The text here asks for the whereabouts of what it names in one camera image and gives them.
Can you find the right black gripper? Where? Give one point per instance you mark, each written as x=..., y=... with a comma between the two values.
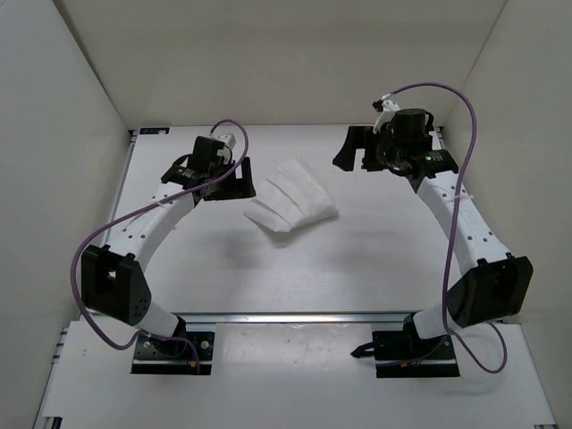
x=357, y=138

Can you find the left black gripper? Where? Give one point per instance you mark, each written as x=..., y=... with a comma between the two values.
x=240, y=187

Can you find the white pleated skirt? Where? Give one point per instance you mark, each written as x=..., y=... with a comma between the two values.
x=291, y=197

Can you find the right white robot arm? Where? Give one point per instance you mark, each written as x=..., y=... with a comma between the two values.
x=493, y=282

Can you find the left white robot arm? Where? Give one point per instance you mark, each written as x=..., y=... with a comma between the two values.
x=110, y=279

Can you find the left blue corner label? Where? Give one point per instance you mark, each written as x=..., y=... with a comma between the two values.
x=154, y=130

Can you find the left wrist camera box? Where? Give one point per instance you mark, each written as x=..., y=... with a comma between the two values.
x=223, y=146

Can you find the silver aluminium rail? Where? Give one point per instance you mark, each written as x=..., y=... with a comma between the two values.
x=295, y=318

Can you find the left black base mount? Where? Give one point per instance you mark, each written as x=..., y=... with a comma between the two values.
x=155, y=357

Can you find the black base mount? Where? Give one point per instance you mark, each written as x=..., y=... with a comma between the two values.
x=403, y=354
x=155, y=357

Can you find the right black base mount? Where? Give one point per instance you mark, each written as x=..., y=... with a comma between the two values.
x=403, y=354

